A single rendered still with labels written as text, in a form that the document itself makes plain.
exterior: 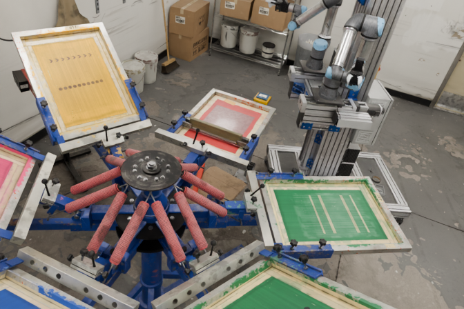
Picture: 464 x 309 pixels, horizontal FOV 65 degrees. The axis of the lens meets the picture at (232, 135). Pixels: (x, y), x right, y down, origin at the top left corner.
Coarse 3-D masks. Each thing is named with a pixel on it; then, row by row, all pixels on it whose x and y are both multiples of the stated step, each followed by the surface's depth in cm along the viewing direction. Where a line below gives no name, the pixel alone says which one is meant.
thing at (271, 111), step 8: (208, 96) 310; (224, 96) 317; (232, 96) 315; (200, 104) 298; (248, 104) 312; (256, 104) 309; (192, 112) 287; (272, 112) 302; (264, 120) 291; (264, 128) 287
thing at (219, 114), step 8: (216, 104) 308; (224, 104) 309; (208, 112) 296; (216, 112) 297; (224, 112) 299; (232, 112) 300; (208, 120) 287; (216, 120) 289; (224, 120) 290; (192, 136) 268; (200, 136) 270; (208, 136) 271
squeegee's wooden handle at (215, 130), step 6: (192, 120) 268; (198, 120) 267; (192, 126) 271; (198, 126) 269; (204, 126) 267; (210, 126) 265; (216, 126) 264; (210, 132) 268; (216, 132) 265; (222, 132) 263; (228, 132) 261; (234, 132) 261; (228, 138) 264; (234, 138) 262; (240, 138) 260
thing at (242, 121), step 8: (240, 112) 302; (248, 112) 304; (256, 112) 305; (232, 120) 292; (240, 120) 293; (248, 120) 295; (256, 120) 296; (232, 128) 283; (240, 128) 284; (248, 128) 285; (216, 144) 264; (224, 144) 266; (232, 144) 267; (232, 152) 259
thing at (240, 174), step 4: (256, 100) 324; (260, 100) 323; (264, 100) 324; (268, 100) 325; (264, 104) 323; (252, 156) 367; (248, 160) 370; (236, 172) 384; (240, 172) 385; (244, 172) 380; (240, 176) 381; (244, 176) 381; (244, 180) 376
